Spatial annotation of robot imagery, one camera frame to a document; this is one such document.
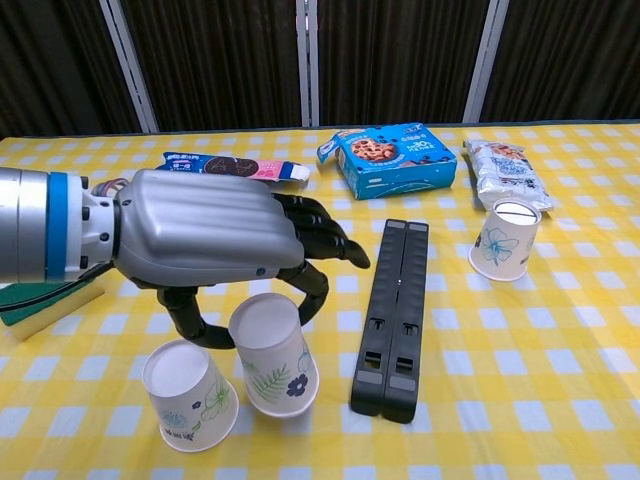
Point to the paper cup green fern print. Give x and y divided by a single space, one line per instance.
275 360

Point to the white silver snack bag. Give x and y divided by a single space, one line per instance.
500 175

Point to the black folding stand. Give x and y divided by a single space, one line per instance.
395 300

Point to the blue cookie box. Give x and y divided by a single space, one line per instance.
400 175

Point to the paper cup green flower print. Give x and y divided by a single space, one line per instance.
185 395

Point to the blue pink cookie sleeve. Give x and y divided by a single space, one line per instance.
235 165

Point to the paper cup blue flower print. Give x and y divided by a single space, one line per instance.
500 245

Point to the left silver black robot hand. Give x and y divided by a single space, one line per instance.
200 225

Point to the green and yellow sponge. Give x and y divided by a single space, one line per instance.
30 315

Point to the white frame post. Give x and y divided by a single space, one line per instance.
130 70
307 60
485 60

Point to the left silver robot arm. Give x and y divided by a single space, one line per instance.
30 225

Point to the yellow checkered tablecloth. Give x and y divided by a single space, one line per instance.
500 350

